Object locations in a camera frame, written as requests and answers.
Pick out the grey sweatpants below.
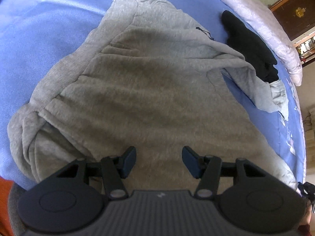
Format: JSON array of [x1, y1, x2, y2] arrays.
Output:
[[7, 0, 296, 190]]

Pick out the blue patterned bed sheet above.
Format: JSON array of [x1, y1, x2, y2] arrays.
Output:
[[0, 0, 307, 192]]

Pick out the dark brown wooden door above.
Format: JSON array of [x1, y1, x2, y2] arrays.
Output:
[[269, 0, 315, 40]]

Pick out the black folded garment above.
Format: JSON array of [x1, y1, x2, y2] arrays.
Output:
[[221, 10, 279, 83]]

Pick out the pale pink quilt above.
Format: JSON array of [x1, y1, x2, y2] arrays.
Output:
[[221, 0, 303, 86]]

